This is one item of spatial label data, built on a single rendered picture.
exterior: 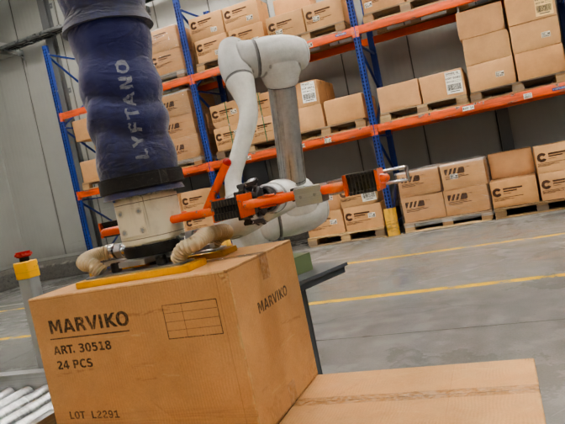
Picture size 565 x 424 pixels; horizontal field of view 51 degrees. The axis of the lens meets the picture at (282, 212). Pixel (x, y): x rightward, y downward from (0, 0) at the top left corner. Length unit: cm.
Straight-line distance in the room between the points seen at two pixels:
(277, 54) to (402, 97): 659
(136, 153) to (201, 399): 62
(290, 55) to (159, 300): 104
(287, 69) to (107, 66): 74
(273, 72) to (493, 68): 658
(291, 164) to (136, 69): 83
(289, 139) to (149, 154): 77
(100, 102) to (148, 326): 58
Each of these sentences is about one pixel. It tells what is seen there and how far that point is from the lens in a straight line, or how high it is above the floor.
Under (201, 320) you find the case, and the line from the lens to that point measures 140.
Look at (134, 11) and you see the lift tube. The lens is 164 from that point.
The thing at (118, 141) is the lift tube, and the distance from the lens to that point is 157.
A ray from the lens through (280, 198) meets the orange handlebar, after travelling 144.
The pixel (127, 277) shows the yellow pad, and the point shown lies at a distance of 154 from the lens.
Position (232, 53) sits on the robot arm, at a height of 157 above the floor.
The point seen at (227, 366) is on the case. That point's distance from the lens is 140.
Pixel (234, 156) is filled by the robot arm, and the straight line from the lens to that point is 193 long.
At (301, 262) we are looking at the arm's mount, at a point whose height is 79.
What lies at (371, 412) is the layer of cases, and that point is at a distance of 148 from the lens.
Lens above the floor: 112
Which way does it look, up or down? 3 degrees down
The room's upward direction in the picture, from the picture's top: 12 degrees counter-clockwise
